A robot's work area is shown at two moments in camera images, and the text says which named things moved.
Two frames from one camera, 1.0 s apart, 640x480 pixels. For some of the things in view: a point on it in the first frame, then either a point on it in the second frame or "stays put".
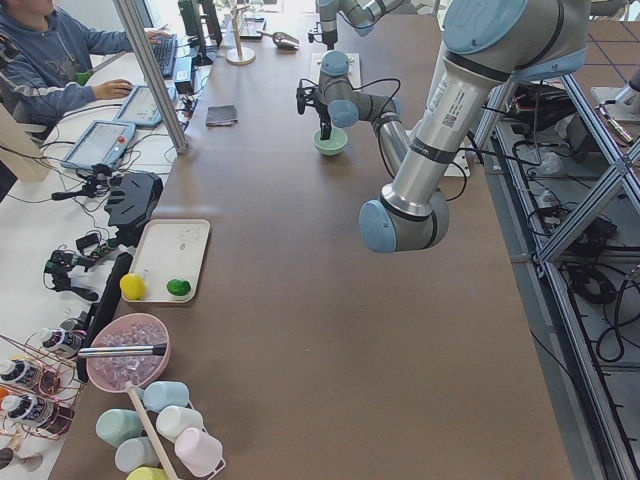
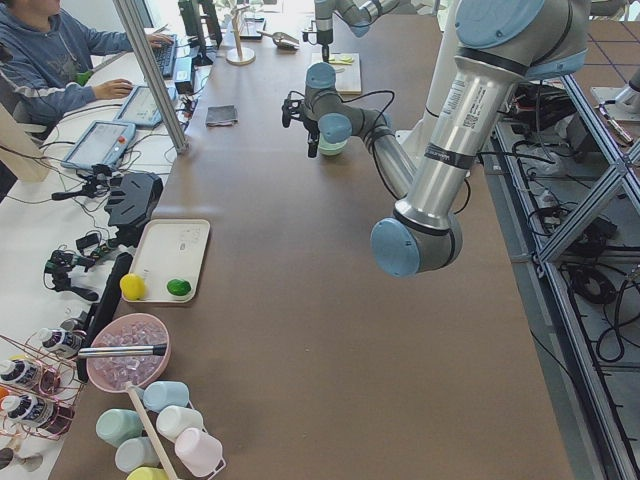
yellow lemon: [132, 286] stays put
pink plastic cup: [199, 452] stays put
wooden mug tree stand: [239, 56] stays put
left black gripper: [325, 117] -> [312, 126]
